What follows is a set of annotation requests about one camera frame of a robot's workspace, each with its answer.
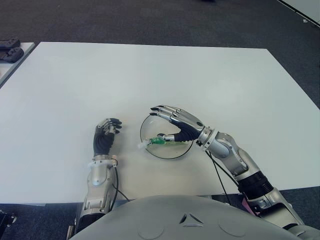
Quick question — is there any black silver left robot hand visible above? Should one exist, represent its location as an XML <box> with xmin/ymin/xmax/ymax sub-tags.
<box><xmin>93</xmin><ymin>117</ymin><xmax>123</xmax><ymax>157</ymax></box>

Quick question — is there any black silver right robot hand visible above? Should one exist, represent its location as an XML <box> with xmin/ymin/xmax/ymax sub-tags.
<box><xmin>149</xmin><ymin>104</ymin><xmax>205</xmax><ymax>143</ymax></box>

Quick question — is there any green toothpaste tube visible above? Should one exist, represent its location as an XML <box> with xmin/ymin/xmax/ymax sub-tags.
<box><xmin>136</xmin><ymin>136</ymin><xmax>187</xmax><ymax>151</ymax></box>

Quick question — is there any white plate with black rim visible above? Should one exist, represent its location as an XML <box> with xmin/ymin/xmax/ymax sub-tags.
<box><xmin>139</xmin><ymin>115</ymin><xmax>196</xmax><ymax>161</ymax></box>

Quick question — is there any grey robot torso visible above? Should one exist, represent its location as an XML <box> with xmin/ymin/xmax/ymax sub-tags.
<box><xmin>68</xmin><ymin>194</ymin><xmax>320</xmax><ymax>240</ymax></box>

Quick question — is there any light grey side table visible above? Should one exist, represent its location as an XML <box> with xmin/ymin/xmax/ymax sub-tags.
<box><xmin>0</xmin><ymin>41</ymin><xmax>36</xmax><ymax>87</ymax></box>

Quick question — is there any black game controller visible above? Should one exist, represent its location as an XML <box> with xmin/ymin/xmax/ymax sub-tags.
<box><xmin>0</xmin><ymin>36</ymin><xmax>21</xmax><ymax>49</ymax></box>
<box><xmin>0</xmin><ymin>47</ymin><xmax>25</xmax><ymax>63</ymax></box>

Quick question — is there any neighbouring white table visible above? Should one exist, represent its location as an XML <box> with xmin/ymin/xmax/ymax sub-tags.
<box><xmin>276</xmin><ymin>0</ymin><xmax>320</xmax><ymax>27</ymax></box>

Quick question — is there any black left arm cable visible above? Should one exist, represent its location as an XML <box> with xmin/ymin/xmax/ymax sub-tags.
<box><xmin>109</xmin><ymin>164</ymin><xmax>131</xmax><ymax>203</ymax></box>

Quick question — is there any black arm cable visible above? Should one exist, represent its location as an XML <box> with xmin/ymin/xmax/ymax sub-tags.
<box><xmin>206</xmin><ymin>149</ymin><xmax>250</xmax><ymax>208</ymax></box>
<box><xmin>109</xmin><ymin>164</ymin><xmax>131</xmax><ymax>203</ymax></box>

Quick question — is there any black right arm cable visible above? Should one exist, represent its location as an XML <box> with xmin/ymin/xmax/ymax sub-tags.
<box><xmin>206</xmin><ymin>149</ymin><xmax>250</xmax><ymax>208</ymax></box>

